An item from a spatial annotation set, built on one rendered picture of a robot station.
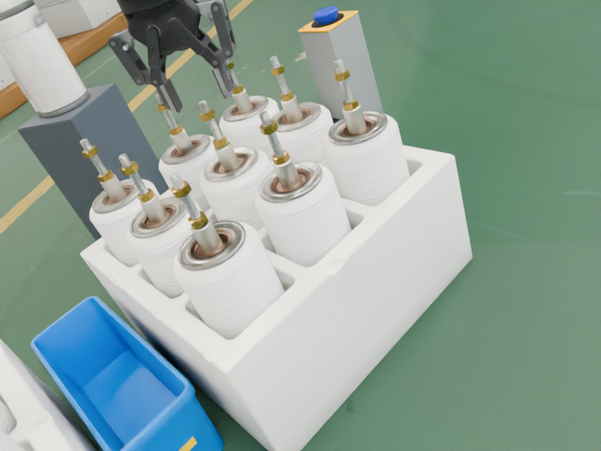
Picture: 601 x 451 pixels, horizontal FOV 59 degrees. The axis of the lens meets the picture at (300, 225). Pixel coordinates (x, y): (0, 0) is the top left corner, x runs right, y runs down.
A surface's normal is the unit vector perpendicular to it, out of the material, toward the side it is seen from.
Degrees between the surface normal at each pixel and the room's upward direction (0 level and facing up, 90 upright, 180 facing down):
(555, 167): 0
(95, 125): 90
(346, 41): 90
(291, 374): 90
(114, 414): 0
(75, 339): 88
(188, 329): 0
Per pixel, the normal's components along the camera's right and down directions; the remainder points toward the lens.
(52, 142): -0.32, 0.65
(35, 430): -0.31, -0.76
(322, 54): -0.69, 0.59
